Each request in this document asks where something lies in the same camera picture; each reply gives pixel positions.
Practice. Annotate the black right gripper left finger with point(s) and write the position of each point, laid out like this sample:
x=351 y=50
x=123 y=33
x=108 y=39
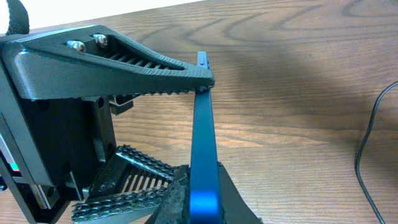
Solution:
x=174 y=207

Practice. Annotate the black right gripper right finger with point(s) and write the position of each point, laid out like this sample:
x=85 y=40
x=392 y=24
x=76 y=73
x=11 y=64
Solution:
x=233 y=208

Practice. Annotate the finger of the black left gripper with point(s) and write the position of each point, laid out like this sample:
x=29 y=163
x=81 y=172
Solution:
x=94 y=61

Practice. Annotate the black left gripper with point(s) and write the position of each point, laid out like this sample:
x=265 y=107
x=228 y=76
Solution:
x=60 y=150

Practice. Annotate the blue smartphone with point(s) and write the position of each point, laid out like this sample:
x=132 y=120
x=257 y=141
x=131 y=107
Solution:
x=204 y=196

